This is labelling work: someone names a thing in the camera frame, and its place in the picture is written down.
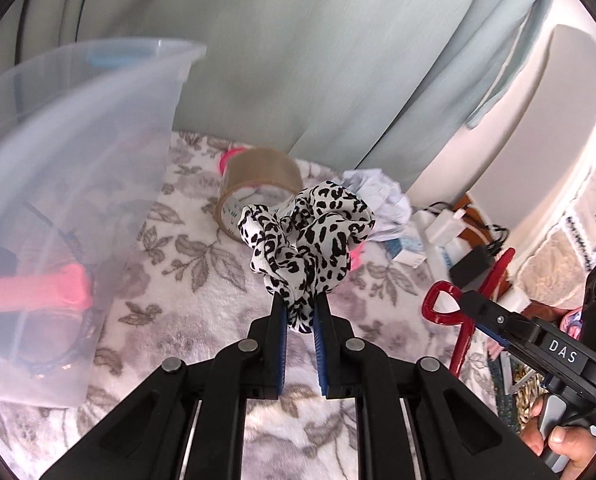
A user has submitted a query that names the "white paper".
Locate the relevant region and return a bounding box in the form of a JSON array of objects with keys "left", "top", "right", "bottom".
[{"left": 340, "top": 169, "right": 412, "bottom": 241}]

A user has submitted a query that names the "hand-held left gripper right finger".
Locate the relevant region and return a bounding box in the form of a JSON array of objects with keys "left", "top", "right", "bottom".
[{"left": 312, "top": 292, "right": 559, "bottom": 480}]

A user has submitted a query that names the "floral fleece blanket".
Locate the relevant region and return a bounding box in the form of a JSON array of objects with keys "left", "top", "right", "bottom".
[{"left": 0, "top": 130, "right": 519, "bottom": 480}]

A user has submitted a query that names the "pink plastic ring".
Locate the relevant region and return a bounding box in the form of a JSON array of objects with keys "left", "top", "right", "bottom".
[{"left": 221, "top": 144, "right": 249, "bottom": 177}]

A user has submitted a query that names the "black charger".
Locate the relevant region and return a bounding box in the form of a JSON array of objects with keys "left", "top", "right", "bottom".
[{"left": 450, "top": 247, "right": 495, "bottom": 286}]

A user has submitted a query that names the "leopard print scrunchie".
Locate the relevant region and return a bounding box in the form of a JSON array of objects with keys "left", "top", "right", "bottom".
[{"left": 238, "top": 180, "right": 377, "bottom": 335}]

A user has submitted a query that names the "beige quilted bed cover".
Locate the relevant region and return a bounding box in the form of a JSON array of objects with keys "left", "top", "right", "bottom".
[{"left": 515, "top": 140, "right": 596, "bottom": 311}]

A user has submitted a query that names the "red hair claw clip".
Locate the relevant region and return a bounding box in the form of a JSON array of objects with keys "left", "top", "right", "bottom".
[{"left": 422, "top": 247, "right": 516, "bottom": 380}]

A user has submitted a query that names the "pink hair roller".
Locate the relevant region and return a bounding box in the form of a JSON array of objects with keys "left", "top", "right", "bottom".
[{"left": 0, "top": 265, "right": 92, "bottom": 317}]

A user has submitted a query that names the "blue medicine box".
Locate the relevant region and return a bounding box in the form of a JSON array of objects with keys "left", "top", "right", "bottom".
[{"left": 385, "top": 237, "right": 429, "bottom": 267}]

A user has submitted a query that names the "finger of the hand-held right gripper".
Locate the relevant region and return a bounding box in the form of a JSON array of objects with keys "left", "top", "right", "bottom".
[
  {"left": 455, "top": 290, "right": 542, "bottom": 344},
  {"left": 475, "top": 323, "right": 517, "bottom": 355}
]

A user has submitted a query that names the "pale green hanging cloth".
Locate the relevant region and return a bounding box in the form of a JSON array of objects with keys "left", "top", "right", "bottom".
[{"left": 465, "top": 0, "right": 554, "bottom": 131}]

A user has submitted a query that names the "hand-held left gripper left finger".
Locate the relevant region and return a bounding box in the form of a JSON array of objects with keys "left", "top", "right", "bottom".
[{"left": 40, "top": 292, "right": 289, "bottom": 480}]

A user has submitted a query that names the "pale green curtain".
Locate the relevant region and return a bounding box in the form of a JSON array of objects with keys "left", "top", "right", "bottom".
[{"left": 8, "top": 0, "right": 554, "bottom": 191}]

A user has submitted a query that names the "brown packing tape roll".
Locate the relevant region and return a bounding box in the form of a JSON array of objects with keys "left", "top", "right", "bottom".
[{"left": 215, "top": 147, "right": 303, "bottom": 241}]

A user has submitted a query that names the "wooden bed frame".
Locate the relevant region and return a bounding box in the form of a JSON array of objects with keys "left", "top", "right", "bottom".
[{"left": 450, "top": 195, "right": 499, "bottom": 251}]

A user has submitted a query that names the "person's right hand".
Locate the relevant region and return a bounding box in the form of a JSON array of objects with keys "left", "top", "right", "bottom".
[{"left": 520, "top": 394, "right": 596, "bottom": 479}]

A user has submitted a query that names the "white charger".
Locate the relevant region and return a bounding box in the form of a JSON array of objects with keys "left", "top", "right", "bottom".
[{"left": 424, "top": 209, "right": 467, "bottom": 244}]

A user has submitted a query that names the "white headboard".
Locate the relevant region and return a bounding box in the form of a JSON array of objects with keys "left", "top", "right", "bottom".
[{"left": 408, "top": 24, "right": 596, "bottom": 261}]

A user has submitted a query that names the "clear plastic storage box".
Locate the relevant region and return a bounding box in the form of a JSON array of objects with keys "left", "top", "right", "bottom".
[{"left": 0, "top": 37, "right": 209, "bottom": 407}]

